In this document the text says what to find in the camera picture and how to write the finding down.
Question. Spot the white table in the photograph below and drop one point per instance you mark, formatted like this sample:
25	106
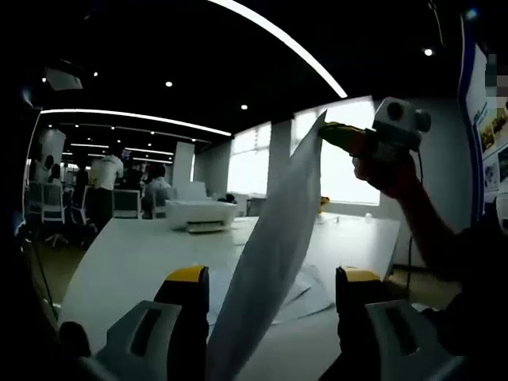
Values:
139	258

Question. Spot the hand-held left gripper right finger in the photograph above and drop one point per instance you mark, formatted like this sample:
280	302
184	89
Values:
357	317

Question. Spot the dark rounded object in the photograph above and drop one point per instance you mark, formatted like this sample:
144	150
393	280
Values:
75	339

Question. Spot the long ceiling light strip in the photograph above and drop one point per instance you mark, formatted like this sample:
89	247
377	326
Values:
285	41

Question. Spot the small window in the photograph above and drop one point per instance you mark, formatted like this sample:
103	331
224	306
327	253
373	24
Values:
248	166

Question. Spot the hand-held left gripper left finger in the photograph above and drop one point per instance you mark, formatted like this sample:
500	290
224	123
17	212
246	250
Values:
186	317

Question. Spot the white printing paper sheet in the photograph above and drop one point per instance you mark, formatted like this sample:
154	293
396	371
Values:
270	246

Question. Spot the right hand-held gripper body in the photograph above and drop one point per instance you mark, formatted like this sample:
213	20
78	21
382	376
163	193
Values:
397	127

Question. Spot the wall poster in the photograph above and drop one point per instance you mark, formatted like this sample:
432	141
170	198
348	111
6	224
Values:
474	79

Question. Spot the white printer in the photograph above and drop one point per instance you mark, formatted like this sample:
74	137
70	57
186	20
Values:
198	214

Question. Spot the stack of white printing papers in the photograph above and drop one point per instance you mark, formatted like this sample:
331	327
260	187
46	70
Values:
313	293

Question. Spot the ceiling air conditioner panel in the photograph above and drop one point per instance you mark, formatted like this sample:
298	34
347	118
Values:
63	79

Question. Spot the person's right hand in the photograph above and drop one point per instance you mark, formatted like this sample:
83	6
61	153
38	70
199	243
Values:
389	174

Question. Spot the white office chair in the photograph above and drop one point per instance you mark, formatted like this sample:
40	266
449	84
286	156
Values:
127	204

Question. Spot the curved ceiling light strip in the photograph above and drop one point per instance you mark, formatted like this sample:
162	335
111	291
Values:
139	117

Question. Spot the orange plush toy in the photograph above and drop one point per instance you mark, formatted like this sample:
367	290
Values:
324	203

